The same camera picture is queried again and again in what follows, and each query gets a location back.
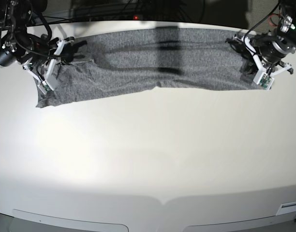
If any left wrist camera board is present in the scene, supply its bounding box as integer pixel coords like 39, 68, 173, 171
253, 70, 275, 90

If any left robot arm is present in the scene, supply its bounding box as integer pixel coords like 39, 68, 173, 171
226, 0, 296, 85

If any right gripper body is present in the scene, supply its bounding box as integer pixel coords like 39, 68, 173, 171
22, 37, 74, 85

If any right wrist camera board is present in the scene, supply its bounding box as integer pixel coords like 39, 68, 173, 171
37, 79, 58, 95

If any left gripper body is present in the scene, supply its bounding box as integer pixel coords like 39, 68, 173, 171
226, 31, 295, 73

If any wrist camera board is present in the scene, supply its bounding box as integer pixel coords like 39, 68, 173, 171
37, 79, 58, 95
253, 70, 275, 90

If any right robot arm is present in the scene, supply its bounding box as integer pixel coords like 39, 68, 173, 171
0, 0, 87, 91

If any black power strip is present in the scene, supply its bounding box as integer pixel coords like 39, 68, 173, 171
69, 12, 180, 22

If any grey long-sleeve T-shirt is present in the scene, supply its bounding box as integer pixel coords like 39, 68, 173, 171
37, 27, 259, 108

